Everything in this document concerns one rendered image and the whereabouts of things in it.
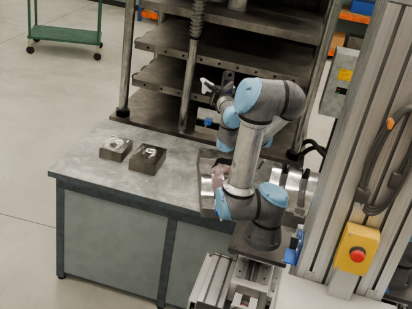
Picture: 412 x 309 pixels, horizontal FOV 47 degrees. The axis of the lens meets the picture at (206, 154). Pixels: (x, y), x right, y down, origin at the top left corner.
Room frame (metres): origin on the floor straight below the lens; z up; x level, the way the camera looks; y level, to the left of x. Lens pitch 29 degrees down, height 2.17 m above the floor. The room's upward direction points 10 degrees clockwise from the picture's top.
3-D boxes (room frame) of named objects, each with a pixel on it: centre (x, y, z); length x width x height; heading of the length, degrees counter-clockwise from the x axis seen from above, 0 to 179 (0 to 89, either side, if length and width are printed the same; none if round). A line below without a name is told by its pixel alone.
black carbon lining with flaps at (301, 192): (2.13, -0.47, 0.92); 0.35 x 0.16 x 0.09; 171
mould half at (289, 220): (2.14, -0.49, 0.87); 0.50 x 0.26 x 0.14; 171
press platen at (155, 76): (3.15, -0.04, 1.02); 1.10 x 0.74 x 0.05; 81
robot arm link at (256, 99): (1.42, -0.14, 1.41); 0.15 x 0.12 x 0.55; 106
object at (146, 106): (3.10, -0.03, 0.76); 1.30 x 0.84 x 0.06; 81
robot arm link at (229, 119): (1.68, -0.07, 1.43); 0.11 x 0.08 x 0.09; 16
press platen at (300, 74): (3.15, -0.04, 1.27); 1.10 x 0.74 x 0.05; 81
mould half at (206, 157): (2.11, -0.12, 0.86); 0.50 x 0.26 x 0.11; 9
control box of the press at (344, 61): (2.80, -0.80, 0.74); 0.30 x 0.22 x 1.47; 81
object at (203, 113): (3.01, -0.07, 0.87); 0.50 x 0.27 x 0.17; 171
